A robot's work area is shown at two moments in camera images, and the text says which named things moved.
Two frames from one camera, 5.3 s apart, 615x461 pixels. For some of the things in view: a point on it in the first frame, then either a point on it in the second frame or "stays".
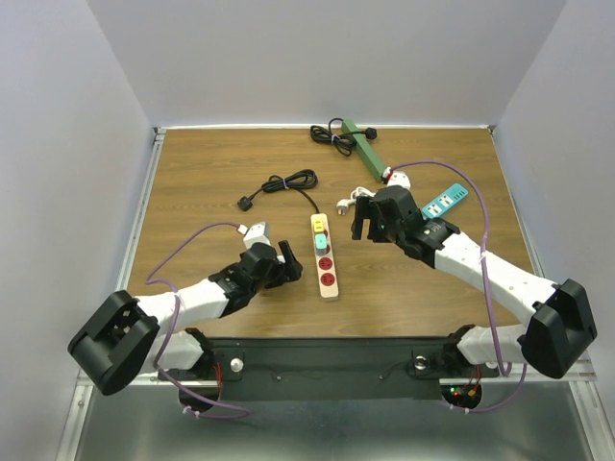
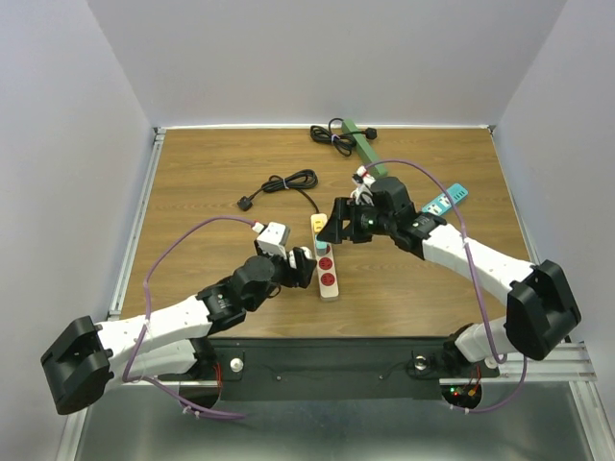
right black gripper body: [393, 234] stays
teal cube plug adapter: [321, 244] stays
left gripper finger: [285, 273] -> [305, 269]
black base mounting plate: [324, 369] stays
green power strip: [365, 151] stays
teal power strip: [440, 205] stays
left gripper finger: [293, 267] -> [304, 266]
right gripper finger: [358, 218] -> [340, 228]
